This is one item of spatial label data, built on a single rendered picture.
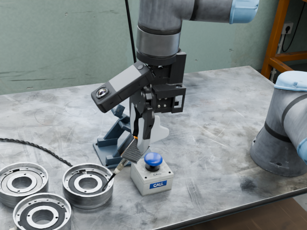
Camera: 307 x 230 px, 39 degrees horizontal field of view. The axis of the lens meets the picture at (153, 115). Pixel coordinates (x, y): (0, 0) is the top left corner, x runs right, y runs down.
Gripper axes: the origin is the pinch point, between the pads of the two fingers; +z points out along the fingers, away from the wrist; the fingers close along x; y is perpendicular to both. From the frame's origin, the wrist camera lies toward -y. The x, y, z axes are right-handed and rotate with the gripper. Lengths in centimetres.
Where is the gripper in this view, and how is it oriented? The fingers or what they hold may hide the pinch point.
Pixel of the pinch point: (137, 144)
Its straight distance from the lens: 86.1
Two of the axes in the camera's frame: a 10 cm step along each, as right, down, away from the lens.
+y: 9.2, -1.2, 3.7
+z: -0.9, 8.5, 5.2
